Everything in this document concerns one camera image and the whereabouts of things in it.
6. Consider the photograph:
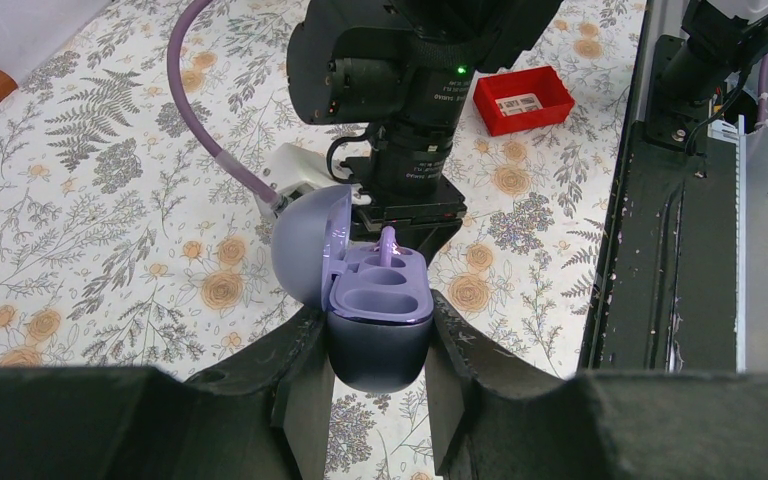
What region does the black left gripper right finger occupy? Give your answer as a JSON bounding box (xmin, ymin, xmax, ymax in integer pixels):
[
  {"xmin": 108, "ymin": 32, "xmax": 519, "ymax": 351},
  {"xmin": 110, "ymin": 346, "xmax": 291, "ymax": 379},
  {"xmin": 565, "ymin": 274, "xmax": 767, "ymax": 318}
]
[{"xmin": 425, "ymin": 293, "xmax": 768, "ymax": 479}]

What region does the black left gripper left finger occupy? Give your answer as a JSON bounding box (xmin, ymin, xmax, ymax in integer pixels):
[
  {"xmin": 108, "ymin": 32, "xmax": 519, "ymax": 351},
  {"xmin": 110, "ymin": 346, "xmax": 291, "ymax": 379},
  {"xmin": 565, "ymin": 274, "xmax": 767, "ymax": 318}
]
[{"xmin": 0, "ymin": 308, "xmax": 334, "ymax": 479}]

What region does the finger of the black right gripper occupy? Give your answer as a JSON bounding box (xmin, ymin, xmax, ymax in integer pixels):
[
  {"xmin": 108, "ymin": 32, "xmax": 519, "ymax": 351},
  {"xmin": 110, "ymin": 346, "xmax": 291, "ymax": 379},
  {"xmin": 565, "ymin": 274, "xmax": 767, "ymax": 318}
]
[{"xmin": 400, "ymin": 221, "xmax": 463, "ymax": 265}]

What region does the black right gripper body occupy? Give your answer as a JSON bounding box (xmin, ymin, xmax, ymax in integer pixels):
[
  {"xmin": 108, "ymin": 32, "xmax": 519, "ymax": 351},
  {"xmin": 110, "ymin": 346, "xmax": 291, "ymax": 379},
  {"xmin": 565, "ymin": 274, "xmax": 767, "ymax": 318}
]
[{"xmin": 344, "ymin": 122, "xmax": 466, "ymax": 240}]

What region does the lavender oval case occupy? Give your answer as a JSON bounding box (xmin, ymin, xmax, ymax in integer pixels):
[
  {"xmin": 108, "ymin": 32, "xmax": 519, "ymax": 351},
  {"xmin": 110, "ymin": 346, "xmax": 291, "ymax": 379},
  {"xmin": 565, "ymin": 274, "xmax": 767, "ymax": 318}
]
[{"xmin": 271, "ymin": 208, "xmax": 433, "ymax": 394}]

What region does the red parts bin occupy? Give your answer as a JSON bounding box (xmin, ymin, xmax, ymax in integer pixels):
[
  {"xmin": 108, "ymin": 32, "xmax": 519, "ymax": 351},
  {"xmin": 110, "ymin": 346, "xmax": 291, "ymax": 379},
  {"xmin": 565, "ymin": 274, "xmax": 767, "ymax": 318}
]
[{"xmin": 473, "ymin": 66, "xmax": 575, "ymax": 136}]

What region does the floral table mat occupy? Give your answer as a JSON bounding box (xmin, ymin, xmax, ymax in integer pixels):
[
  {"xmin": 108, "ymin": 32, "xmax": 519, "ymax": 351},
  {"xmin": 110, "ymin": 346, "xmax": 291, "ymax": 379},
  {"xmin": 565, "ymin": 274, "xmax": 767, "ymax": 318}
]
[{"xmin": 0, "ymin": 1, "xmax": 647, "ymax": 479}]

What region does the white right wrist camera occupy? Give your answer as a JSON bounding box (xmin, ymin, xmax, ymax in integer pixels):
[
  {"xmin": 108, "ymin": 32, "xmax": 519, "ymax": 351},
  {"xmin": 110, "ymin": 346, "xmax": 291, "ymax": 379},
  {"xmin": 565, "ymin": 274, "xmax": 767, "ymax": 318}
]
[{"xmin": 260, "ymin": 143, "xmax": 355, "ymax": 223}]

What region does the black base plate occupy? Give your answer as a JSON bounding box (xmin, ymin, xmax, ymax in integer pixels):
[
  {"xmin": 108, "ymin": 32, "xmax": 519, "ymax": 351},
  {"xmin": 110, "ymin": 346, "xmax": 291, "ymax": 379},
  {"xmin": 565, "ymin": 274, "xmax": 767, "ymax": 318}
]
[{"xmin": 578, "ymin": 35, "xmax": 745, "ymax": 372}]

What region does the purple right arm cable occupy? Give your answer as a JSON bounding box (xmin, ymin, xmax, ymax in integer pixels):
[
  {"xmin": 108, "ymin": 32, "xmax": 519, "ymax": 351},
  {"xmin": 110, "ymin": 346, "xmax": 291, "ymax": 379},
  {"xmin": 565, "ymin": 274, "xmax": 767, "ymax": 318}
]
[{"xmin": 166, "ymin": 0, "xmax": 283, "ymax": 207}]

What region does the white slotted cable duct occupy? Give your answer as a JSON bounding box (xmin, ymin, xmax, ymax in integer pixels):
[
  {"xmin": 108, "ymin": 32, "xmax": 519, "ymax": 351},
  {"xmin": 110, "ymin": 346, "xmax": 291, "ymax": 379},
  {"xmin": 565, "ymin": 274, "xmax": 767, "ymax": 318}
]
[{"xmin": 710, "ymin": 114, "xmax": 749, "ymax": 373}]

